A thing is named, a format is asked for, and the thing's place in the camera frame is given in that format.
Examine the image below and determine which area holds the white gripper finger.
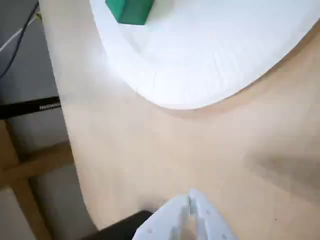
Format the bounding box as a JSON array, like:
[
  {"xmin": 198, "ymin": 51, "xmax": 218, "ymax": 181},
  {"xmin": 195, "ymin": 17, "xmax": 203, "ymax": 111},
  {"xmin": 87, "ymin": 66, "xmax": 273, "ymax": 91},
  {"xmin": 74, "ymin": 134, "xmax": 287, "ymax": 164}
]
[
  {"xmin": 134, "ymin": 193, "xmax": 191, "ymax": 240},
  {"xmin": 188, "ymin": 188, "xmax": 238, "ymax": 240}
]

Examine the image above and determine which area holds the green block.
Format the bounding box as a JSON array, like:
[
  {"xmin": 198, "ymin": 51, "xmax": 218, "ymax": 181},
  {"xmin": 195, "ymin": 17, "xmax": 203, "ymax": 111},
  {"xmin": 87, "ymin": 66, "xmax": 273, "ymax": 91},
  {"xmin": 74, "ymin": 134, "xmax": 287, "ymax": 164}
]
[{"xmin": 104, "ymin": 0, "xmax": 156, "ymax": 26}]

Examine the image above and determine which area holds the white paper plate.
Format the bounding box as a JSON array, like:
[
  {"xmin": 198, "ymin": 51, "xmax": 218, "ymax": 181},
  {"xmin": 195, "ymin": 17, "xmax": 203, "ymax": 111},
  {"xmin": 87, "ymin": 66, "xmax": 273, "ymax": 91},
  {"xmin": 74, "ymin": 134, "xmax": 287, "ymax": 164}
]
[{"xmin": 90, "ymin": 0, "xmax": 320, "ymax": 111}]

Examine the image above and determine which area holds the black printed tripod leg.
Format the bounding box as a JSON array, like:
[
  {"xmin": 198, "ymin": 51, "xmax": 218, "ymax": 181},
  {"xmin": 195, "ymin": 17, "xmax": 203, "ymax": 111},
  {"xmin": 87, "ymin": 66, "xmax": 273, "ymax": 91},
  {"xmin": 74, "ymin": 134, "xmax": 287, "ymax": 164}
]
[{"xmin": 0, "ymin": 96, "xmax": 62, "ymax": 120}]

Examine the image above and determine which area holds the wooden lattice frame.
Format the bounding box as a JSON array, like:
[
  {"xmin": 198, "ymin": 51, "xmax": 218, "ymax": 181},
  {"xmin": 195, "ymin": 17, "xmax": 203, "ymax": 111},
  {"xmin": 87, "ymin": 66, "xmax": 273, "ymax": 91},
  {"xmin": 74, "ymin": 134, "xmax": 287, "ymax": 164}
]
[{"xmin": 0, "ymin": 119, "xmax": 76, "ymax": 240}]

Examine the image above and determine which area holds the thin white cable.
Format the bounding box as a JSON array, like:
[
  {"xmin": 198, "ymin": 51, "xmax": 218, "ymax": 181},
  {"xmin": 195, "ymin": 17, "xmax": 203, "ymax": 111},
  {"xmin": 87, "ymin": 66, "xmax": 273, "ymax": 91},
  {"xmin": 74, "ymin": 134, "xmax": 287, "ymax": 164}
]
[{"xmin": 0, "ymin": 16, "xmax": 39, "ymax": 53}]

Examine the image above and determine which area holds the thin black cable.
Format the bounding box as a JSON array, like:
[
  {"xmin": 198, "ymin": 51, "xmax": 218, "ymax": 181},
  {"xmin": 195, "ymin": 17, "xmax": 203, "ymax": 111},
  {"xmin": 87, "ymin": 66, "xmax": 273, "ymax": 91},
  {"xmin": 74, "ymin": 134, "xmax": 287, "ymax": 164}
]
[{"xmin": 0, "ymin": 0, "xmax": 42, "ymax": 77}]

